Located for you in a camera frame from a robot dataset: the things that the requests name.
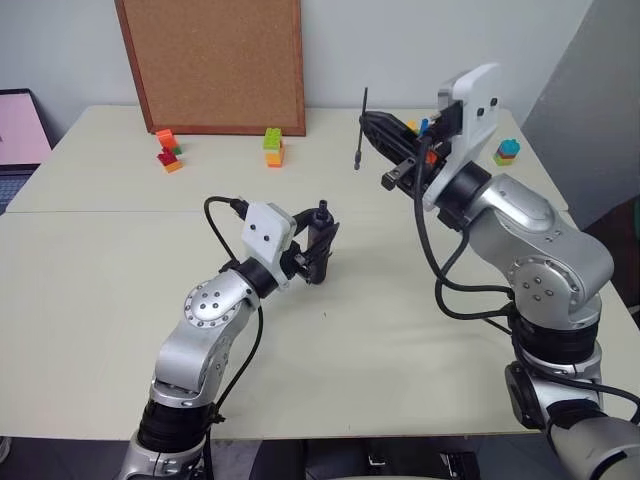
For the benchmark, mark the grey partition panel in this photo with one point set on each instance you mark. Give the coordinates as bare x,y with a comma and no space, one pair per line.
585,100

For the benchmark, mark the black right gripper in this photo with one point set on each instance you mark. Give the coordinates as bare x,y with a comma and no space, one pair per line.
425,165

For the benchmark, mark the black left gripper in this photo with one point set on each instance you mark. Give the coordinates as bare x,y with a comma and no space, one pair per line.
299,262

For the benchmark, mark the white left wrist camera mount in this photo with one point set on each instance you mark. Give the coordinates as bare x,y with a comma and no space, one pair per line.
265,230

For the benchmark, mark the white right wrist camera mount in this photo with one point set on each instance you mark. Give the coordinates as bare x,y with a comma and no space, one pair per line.
472,125

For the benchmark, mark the multicoloured round-topped block stack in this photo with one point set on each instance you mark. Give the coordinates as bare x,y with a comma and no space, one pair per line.
507,152

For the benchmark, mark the orange and green block stack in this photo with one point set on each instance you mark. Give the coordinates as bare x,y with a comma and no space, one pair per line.
165,137

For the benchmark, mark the red and orange block stack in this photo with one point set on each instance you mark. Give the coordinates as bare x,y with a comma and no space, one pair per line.
170,162

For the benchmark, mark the wood-framed cork board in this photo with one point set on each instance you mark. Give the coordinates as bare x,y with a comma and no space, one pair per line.
215,65

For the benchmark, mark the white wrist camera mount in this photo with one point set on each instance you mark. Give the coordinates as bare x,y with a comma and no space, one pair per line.
472,125
265,230

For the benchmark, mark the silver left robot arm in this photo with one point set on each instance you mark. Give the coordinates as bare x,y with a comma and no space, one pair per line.
210,305

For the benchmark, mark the yellow and blue block stack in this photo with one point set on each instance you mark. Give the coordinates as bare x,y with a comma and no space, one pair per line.
413,125

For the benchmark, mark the green yellow orange block stack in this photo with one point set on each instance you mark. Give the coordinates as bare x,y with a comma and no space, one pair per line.
274,147

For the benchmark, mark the open laptop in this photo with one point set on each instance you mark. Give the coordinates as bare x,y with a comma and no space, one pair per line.
20,135

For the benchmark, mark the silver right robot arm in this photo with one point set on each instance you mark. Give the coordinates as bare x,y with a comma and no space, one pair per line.
525,215

